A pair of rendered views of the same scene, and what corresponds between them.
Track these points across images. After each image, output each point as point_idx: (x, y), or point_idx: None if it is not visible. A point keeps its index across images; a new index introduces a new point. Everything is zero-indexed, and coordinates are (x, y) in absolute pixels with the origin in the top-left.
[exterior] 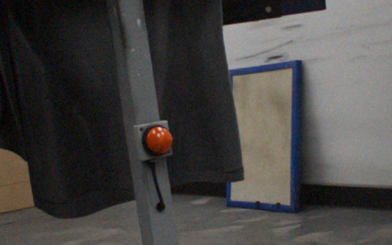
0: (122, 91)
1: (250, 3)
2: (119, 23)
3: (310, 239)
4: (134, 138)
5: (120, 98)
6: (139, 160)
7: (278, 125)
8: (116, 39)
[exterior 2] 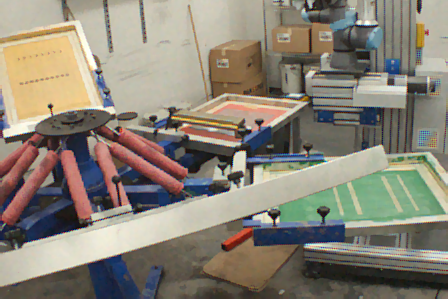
0: (298, 132)
1: None
2: (299, 117)
3: None
4: (299, 141)
5: (297, 134)
6: (300, 145)
7: None
8: (298, 121)
